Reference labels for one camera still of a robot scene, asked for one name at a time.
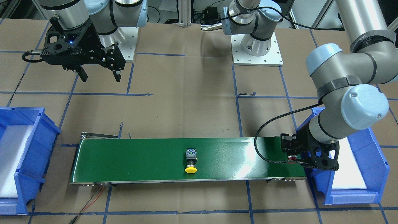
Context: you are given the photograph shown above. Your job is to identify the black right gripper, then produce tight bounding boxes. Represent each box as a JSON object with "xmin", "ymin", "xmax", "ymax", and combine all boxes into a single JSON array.
[{"xmin": 41, "ymin": 16, "xmax": 126, "ymax": 82}]

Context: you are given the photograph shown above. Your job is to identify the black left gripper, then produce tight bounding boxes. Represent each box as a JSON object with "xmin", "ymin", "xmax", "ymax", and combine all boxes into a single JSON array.
[{"xmin": 280, "ymin": 124, "xmax": 339, "ymax": 171}]

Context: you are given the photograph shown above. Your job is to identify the yellow push button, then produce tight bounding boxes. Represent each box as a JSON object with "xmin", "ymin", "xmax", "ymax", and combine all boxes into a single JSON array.
[{"xmin": 185, "ymin": 148, "xmax": 198, "ymax": 174}]

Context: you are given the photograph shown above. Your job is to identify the red push button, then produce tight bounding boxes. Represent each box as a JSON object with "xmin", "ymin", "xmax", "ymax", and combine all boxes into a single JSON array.
[{"xmin": 287, "ymin": 154, "xmax": 297, "ymax": 164}]

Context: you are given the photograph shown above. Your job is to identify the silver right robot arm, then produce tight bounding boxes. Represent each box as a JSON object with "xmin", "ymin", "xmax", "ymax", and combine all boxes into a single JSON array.
[{"xmin": 22, "ymin": 0, "xmax": 148, "ymax": 82}]

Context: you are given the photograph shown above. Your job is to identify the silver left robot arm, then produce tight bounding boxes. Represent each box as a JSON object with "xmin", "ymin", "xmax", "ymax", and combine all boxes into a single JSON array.
[{"xmin": 276, "ymin": 0, "xmax": 397, "ymax": 171}]

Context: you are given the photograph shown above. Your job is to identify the white foam pad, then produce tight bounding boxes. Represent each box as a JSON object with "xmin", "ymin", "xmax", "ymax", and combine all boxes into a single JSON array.
[
  {"xmin": 0, "ymin": 125, "xmax": 34, "ymax": 198},
  {"xmin": 332, "ymin": 138, "xmax": 367, "ymax": 190}
]

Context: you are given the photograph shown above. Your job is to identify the green conveyor belt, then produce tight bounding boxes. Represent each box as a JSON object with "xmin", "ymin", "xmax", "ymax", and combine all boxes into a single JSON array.
[{"xmin": 70, "ymin": 137, "xmax": 306, "ymax": 186}]

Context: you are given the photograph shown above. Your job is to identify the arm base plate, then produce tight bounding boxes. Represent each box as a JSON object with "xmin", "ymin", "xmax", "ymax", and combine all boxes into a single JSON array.
[
  {"xmin": 99, "ymin": 27, "xmax": 139, "ymax": 62},
  {"xmin": 230, "ymin": 33, "xmax": 284, "ymax": 66}
]

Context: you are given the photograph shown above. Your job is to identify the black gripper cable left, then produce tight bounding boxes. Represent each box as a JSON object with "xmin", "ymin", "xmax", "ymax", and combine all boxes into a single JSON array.
[{"xmin": 254, "ymin": 103, "xmax": 326, "ymax": 164}]

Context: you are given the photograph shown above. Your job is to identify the aluminium frame post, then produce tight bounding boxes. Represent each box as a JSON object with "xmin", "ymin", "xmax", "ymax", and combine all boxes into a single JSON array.
[{"xmin": 177, "ymin": 0, "xmax": 193, "ymax": 27}]

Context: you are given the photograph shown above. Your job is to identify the red black conveyor wires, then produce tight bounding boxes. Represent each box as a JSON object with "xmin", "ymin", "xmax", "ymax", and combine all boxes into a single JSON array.
[{"xmin": 68, "ymin": 184, "xmax": 107, "ymax": 224}]

